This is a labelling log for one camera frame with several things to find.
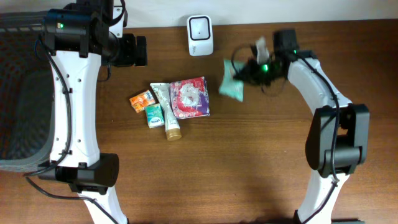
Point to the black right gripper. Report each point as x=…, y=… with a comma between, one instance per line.
x=250, y=73

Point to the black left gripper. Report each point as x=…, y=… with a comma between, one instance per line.
x=130, y=57

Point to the mint green wipes pack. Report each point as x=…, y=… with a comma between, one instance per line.
x=229, y=86

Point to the orange tissue pack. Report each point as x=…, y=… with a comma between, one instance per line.
x=142, y=100

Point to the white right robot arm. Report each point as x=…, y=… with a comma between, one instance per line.
x=337, y=140

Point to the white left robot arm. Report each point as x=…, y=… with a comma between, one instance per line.
x=78, y=40

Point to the white barcode scanner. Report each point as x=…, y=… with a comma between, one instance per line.
x=200, y=35

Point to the white cream tube gold cap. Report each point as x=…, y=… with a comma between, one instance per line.
x=172, y=127

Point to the small teal tissue pack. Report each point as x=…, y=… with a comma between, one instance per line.
x=154, y=115

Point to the dark grey plastic basket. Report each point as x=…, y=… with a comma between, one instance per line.
x=27, y=107

